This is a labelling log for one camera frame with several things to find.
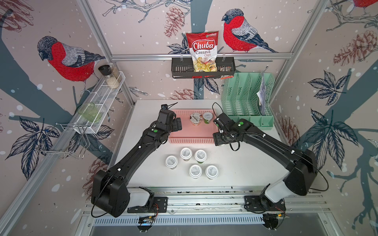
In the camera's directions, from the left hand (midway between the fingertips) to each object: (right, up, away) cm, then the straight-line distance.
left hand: (175, 118), depth 83 cm
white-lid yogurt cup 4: (+12, -29, -5) cm, 32 cm away
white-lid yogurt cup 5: (+21, -29, -5) cm, 36 cm away
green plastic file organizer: (+58, +17, +35) cm, 70 cm away
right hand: (+25, -11, -1) cm, 28 cm away
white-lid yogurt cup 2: (+6, -21, +3) cm, 22 cm away
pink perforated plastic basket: (+9, -12, +22) cm, 26 cm away
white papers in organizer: (+54, +14, +7) cm, 56 cm away
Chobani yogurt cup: (+13, -1, +21) cm, 24 cm away
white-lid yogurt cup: (-2, -25, -1) cm, 25 cm away
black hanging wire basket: (+3, +33, +12) cm, 35 cm away
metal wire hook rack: (-41, -8, -25) cm, 48 cm away
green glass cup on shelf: (-40, +4, -13) cm, 43 cm away
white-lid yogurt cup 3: (+15, -22, +2) cm, 27 cm away
